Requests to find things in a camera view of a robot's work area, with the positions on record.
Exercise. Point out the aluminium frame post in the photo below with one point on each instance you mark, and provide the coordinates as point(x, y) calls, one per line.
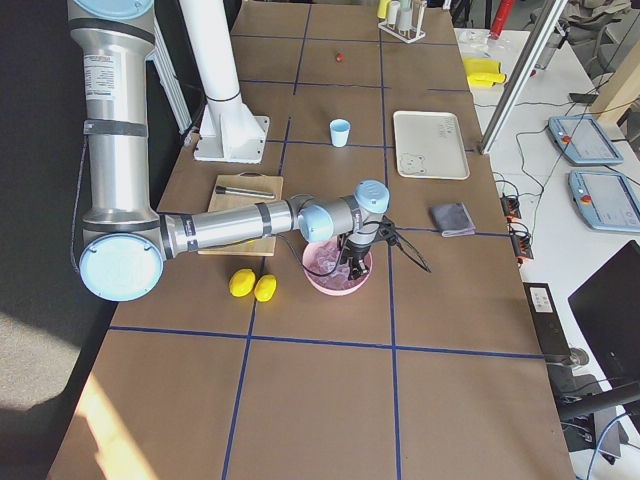
point(537, 40)

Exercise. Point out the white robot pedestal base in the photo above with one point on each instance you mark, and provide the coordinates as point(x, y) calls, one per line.
point(229, 132)

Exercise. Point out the white cup rack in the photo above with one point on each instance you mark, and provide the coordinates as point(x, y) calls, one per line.
point(416, 31)

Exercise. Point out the bamboo cutting board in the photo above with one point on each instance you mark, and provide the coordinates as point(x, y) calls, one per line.
point(221, 199)

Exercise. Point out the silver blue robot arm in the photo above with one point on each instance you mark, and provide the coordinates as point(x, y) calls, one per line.
point(126, 242)

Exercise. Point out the whole yellow lemon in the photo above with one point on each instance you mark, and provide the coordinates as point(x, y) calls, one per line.
point(242, 283)
point(265, 288)

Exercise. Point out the grey upturned cup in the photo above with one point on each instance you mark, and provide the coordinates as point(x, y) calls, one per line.
point(392, 12)

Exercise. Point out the pink bowl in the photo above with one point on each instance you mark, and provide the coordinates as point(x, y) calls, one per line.
point(330, 285)

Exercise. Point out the black monitor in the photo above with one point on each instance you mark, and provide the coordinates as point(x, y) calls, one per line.
point(606, 309)

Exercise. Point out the yellow rubber gloves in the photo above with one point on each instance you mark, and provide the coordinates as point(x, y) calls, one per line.
point(483, 72)

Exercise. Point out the white upturned cup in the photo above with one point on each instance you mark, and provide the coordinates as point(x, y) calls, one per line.
point(404, 19)

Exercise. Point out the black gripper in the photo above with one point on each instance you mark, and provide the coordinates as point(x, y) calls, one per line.
point(358, 248)

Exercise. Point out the steel muddler black tip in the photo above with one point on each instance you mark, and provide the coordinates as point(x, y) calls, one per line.
point(245, 192)

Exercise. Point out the blue teach pendant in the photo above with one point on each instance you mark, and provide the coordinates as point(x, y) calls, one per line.
point(582, 141)
point(605, 200)

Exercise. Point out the pile of clear ice cubes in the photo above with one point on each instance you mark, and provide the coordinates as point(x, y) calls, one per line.
point(325, 260)

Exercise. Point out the grey folded cloth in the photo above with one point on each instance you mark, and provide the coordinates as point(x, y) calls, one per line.
point(452, 220)

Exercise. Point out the cream bear serving tray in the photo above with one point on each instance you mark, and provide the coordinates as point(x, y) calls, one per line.
point(429, 145)

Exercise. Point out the yellow upturned cup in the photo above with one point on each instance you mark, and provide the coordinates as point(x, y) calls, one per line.
point(383, 8)

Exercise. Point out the light blue plastic cup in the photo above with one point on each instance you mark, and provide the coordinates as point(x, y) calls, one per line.
point(339, 132)

